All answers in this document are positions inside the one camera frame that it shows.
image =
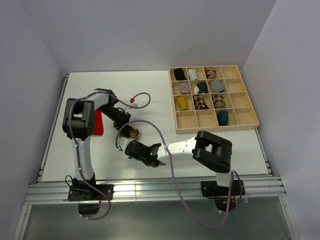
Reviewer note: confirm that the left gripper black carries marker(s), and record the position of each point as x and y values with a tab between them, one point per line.
123	121

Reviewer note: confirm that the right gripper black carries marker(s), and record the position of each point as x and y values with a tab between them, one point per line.
130	157

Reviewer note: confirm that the brown striped sock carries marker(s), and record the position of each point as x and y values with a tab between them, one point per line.
130	133

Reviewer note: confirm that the dark green reindeer sock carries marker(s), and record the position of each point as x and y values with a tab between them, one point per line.
223	118

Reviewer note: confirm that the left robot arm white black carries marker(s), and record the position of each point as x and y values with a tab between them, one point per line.
79	123

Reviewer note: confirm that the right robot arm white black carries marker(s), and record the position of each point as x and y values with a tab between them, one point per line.
210	150

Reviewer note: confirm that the red sock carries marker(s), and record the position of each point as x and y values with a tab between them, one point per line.
98	129

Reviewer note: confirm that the rolled yellow sock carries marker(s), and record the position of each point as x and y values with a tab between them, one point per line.
182	103

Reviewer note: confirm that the rolled grey beige sock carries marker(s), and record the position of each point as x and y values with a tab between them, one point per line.
184	88

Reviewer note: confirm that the rolled brown argyle sock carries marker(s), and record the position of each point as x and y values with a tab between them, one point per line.
199	102

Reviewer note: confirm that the wooden compartment tray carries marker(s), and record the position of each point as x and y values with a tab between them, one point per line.
210	98

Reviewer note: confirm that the rolled white striped sock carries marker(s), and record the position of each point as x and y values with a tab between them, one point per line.
192	74

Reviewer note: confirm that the rolled black striped sock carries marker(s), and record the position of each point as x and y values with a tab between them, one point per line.
201	88

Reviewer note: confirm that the rolled dark argyle sock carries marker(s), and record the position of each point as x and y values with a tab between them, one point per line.
219	101

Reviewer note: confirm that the rolled orange argyle sock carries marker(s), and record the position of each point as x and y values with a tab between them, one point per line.
210	73

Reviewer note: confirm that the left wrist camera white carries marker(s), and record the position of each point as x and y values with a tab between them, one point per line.
129	106

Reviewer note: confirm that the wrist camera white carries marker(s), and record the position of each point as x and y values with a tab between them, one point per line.
123	143
129	106

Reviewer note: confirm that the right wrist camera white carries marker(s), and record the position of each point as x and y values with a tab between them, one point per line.
123	143

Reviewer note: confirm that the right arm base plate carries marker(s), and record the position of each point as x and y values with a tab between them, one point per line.
211	190

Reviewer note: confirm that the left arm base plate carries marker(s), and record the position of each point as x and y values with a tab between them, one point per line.
80	191

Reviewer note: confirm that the aluminium frame rail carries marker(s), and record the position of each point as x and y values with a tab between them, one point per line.
161	189

